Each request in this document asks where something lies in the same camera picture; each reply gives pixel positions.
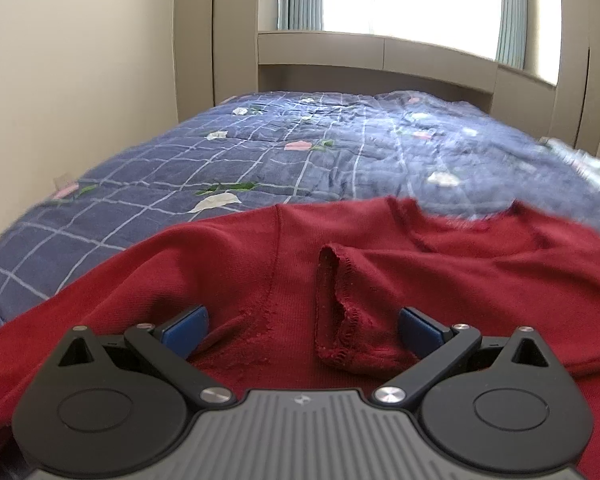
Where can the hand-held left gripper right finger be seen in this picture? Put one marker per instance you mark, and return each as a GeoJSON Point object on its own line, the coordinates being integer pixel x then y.
{"type": "Point", "coordinates": [420, 330]}

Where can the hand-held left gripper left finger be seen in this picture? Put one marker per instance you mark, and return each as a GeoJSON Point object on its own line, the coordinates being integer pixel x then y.
{"type": "Point", "coordinates": [182, 330]}

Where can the dark red knit sweater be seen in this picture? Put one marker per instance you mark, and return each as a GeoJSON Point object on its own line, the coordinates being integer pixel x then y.
{"type": "Point", "coordinates": [290, 270]}

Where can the blue plaid floral quilt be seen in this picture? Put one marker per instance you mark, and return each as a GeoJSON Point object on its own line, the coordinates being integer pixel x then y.
{"type": "Point", "coordinates": [180, 170]}

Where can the pale patterned bedding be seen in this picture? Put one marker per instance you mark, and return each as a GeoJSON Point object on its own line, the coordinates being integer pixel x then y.
{"type": "Point", "coordinates": [585, 160]}

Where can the beige bay window cabinet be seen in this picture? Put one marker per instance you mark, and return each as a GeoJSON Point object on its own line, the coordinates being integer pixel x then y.
{"type": "Point", "coordinates": [360, 47]}

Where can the beige tall wardrobe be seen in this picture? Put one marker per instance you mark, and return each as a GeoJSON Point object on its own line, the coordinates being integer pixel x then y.
{"type": "Point", "coordinates": [195, 35]}
{"type": "Point", "coordinates": [580, 60]}

